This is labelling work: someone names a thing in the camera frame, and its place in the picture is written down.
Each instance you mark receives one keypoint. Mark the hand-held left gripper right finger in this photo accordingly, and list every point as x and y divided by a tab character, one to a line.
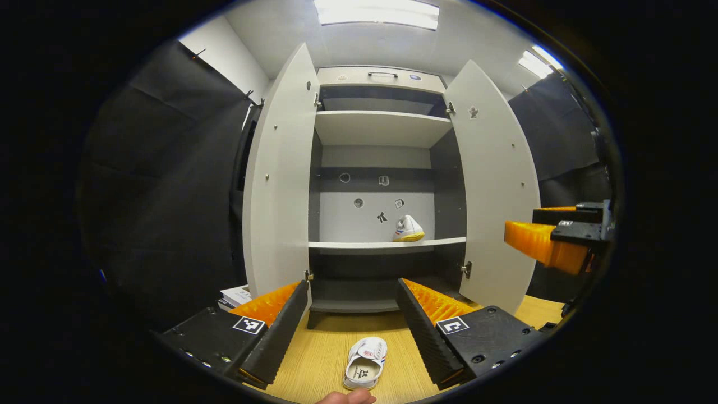
426	336

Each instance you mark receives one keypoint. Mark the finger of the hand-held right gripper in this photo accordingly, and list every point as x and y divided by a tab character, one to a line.
533	238
561	215

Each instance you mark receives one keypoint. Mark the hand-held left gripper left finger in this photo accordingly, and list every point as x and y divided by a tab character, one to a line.
280	336

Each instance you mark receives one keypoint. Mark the white cabinet door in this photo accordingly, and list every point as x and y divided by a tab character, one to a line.
280	196
496	185

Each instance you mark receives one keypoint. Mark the white sneaker shoe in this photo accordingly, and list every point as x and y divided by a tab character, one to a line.
408	230
364	365

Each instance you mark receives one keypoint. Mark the white book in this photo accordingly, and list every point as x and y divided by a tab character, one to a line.
236	294

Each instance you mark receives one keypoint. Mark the dark book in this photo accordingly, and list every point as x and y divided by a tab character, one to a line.
224	306

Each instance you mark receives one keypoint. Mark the ceiling light panel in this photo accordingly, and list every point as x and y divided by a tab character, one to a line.
538	60
376	14

